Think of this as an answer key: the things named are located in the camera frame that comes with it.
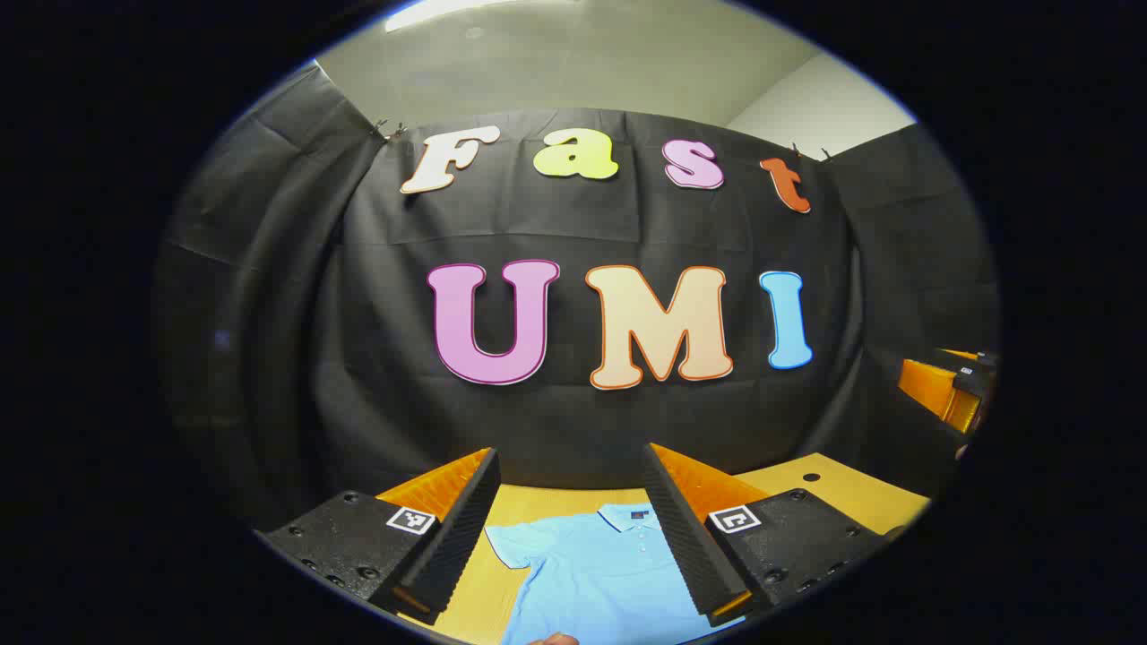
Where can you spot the small metal clip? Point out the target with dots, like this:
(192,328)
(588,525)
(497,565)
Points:
(390,131)

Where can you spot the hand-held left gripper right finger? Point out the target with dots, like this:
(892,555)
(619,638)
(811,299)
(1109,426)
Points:
(681,537)

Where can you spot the black backdrop cloth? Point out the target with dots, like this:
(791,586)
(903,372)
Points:
(627,430)

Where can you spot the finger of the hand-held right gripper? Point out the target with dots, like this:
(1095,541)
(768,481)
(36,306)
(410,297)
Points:
(932,390)

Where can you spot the light blue polo T-shirt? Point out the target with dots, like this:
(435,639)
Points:
(591,573)

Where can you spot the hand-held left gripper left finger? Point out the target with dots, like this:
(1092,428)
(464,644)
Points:
(461,533)

